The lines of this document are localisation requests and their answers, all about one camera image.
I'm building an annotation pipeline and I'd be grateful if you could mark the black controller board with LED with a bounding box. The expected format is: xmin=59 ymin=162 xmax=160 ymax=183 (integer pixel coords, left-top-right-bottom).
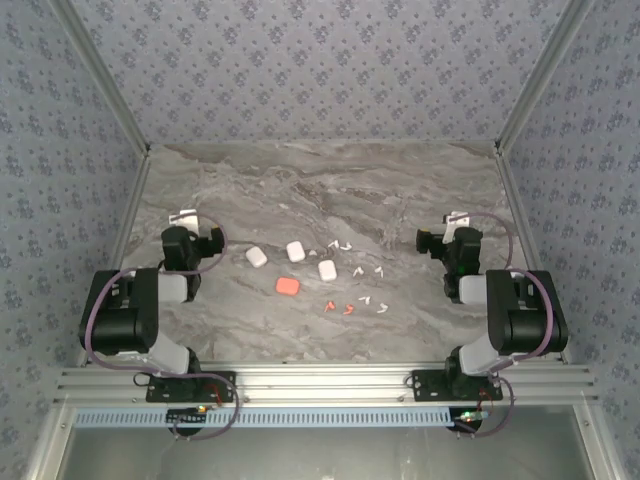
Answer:
xmin=449 ymin=407 xmax=489 ymax=436
xmin=166 ymin=407 xmax=209 ymax=435

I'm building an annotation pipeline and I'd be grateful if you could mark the wide aluminium mounting beam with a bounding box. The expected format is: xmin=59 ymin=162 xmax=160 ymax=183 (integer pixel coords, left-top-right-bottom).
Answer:
xmin=53 ymin=363 xmax=600 ymax=405

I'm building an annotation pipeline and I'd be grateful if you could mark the grey metal panel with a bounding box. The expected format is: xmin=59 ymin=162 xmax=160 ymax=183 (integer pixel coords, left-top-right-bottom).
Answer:
xmin=59 ymin=427 xmax=596 ymax=480

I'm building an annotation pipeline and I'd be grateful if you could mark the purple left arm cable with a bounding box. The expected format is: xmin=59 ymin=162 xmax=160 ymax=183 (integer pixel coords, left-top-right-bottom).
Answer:
xmin=82 ymin=212 xmax=241 ymax=442

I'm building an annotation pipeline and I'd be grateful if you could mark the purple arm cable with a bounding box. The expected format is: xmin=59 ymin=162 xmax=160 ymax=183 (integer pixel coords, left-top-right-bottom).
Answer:
xmin=82 ymin=212 xmax=241 ymax=442
xmin=452 ymin=212 xmax=557 ymax=442

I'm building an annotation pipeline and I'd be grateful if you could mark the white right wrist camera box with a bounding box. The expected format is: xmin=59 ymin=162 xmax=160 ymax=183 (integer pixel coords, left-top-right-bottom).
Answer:
xmin=441 ymin=210 xmax=472 ymax=242

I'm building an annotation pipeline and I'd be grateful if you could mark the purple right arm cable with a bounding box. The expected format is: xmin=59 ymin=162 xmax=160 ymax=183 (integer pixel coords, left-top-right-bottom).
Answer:
xmin=452 ymin=212 xmax=557 ymax=442

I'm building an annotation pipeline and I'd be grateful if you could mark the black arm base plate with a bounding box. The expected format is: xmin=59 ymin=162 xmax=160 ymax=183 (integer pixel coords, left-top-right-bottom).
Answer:
xmin=144 ymin=371 xmax=238 ymax=404
xmin=409 ymin=368 xmax=504 ymax=404

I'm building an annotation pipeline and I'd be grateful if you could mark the aluminium frame post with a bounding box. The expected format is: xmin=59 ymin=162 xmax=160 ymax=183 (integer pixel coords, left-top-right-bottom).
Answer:
xmin=493 ymin=0 xmax=597 ymax=154

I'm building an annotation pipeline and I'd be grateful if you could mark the slotted pale blue cable duct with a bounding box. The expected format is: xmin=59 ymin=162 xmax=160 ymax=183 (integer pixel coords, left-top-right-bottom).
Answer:
xmin=73 ymin=405 xmax=469 ymax=430

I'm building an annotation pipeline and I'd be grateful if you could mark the short aluminium frame leg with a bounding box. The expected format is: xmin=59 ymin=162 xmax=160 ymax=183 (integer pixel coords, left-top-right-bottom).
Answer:
xmin=572 ymin=403 xmax=626 ymax=480
xmin=22 ymin=404 xmax=76 ymax=480

